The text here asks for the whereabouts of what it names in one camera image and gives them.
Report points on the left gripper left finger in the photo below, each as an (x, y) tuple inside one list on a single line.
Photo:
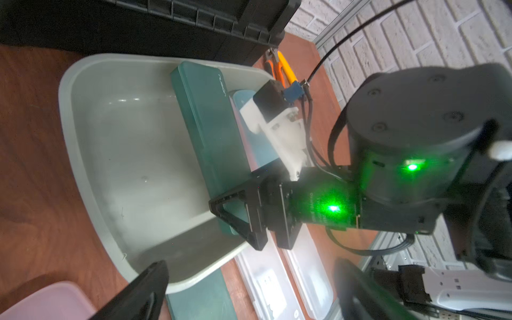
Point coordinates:
[(142, 298)]

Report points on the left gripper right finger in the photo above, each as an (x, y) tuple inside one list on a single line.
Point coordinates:
[(362, 298)]

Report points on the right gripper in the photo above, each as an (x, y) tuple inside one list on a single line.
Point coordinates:
[(315, 198)]

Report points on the clear pencil case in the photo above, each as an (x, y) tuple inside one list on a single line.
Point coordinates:
[(310, 275), (267, 283)]

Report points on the dark green case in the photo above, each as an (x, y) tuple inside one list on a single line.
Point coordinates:
[(208, 299), (206, 108)]

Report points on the pink pencil case with label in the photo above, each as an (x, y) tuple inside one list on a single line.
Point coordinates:
[(253, 164)]

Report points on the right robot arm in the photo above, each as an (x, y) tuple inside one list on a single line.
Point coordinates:
[(409, 147)]

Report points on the pink pencil case left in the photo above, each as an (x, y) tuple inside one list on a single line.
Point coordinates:
[(61, 300)]

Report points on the grey plastic storage tray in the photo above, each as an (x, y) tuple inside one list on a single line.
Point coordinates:
[(136, 170)]

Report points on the yellow utility knife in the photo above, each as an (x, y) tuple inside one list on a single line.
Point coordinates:
[(285, 68)]

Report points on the black plastic toolbox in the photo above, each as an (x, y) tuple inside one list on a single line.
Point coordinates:
[(238, 32)]

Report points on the orange handled pliers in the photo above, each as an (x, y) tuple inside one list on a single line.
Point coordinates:
[(273, 66)]

